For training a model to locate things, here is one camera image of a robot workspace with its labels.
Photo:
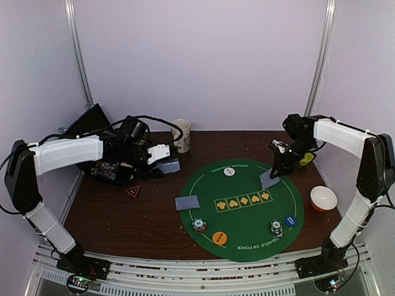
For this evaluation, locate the single blue playing card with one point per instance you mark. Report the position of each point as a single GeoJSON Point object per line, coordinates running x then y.
{"type": "Point", "coordinates": [187, 202]}

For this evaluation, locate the yellow-green plastic bowl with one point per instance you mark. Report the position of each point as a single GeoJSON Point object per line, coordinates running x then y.
{"type": "Point", "coordinates": [309, 157]}

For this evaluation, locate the aluminium front rail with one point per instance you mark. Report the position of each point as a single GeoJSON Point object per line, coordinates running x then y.
{"type": "Point", "coordinates": [273, 276]}

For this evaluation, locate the orange big blind button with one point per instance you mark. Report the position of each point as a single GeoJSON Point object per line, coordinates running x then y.
{"type": "Point", "coordinates": [219, 238]}

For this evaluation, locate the red black triangle button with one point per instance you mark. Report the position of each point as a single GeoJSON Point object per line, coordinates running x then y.
{"type": "Point", "coordinates": [133, 192]}

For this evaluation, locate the right aluminium frame post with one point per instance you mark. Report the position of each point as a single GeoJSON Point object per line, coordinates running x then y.
{"type": "Point", "coordinates": [322, 59]}

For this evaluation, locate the white dealer button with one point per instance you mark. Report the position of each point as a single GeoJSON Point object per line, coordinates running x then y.
{"type": "Point", "coordinates": [229, 171]}

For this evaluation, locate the left aluminium frame post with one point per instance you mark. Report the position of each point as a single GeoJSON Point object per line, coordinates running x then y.
{"type": "Point", "coordinates": [73, 27]}

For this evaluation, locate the aluminium frame post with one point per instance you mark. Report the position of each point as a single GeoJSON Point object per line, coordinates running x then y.
{"type": "Point", "coordinates": [322, 59]}
{"type": "Point", "coordinates": [73, 27]}

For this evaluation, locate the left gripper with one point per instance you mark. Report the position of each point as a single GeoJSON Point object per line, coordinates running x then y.
{"type": "Point", "coordinates": [149, 172]}

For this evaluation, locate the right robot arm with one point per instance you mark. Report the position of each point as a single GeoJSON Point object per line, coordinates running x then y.
{"type": "Point", "coordinates": [375, 170]}

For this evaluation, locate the beige ceramic mug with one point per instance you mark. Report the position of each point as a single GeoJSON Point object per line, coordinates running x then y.
{"type": "Point", "coordinates": [183, 144]}

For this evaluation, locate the black poker chip case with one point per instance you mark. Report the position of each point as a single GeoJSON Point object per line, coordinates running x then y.
{"type": "Point", "coordinates": [95, 119]}

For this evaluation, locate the poker chip stack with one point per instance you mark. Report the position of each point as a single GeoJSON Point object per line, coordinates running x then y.
{"type": "Point", "coordinates": [276, 229]}
{"type": "Point", "coordinates": [199, 225]}

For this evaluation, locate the round green poker mat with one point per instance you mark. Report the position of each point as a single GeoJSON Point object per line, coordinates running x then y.
{"type": "Point", "coordinates": [238, 206]}

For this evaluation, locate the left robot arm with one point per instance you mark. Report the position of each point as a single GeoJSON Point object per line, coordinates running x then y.
{"type": "Point", "coordinates": [28, 161]}

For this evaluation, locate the blue small blind button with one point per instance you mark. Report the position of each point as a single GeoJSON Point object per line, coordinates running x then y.
{"type": "Point", "coordinates": [291, 221]}

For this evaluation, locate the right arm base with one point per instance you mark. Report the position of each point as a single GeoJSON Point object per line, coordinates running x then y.
{"type": "Point", "coordinates": [328, 261]}

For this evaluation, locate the white orange bowl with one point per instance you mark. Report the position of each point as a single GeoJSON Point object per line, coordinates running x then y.
{"type": "Point", "coordinates": [323, 199]}

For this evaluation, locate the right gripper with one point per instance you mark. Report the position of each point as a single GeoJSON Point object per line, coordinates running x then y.
{"type": "Point", "coordinates": [281, 158]}

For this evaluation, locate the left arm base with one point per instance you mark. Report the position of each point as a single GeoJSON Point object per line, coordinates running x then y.
{"type": "Point", "coordinates": [89, 267]}

